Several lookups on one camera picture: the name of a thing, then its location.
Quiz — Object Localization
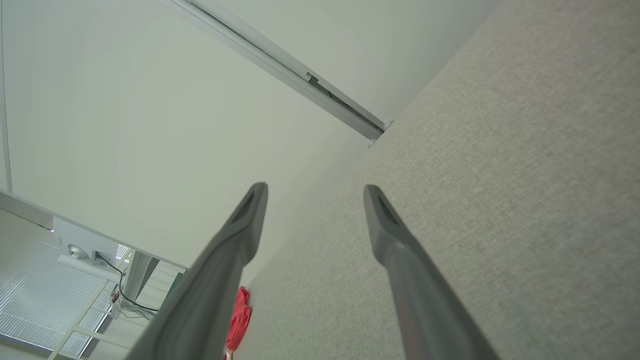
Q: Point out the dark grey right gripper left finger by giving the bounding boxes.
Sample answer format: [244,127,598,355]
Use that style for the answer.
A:
[125,182,269,360]

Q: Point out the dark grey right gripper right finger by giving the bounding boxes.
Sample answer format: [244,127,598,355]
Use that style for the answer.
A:
[363,184,502,360]

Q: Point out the red white-sleeved 23 jersey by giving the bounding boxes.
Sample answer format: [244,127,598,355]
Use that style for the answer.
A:
[223,286,253,360]

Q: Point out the grey support column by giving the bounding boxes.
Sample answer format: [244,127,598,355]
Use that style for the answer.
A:
[122,250,161,306]

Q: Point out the white box with round lens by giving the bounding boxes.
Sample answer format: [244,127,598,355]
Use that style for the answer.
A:
[51,216,121,266]

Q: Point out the white window blinds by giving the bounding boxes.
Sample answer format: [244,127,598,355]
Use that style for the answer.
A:
[0,190,126,353]

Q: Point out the thin black loose cable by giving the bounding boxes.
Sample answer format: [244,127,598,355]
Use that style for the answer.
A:
[95,252,162,321]

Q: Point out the white metal frame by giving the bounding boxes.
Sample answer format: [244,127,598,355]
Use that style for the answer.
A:
[47,250,151,360]

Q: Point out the grey metal partition post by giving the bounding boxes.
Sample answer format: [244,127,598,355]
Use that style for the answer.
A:
[161,0,395,149]

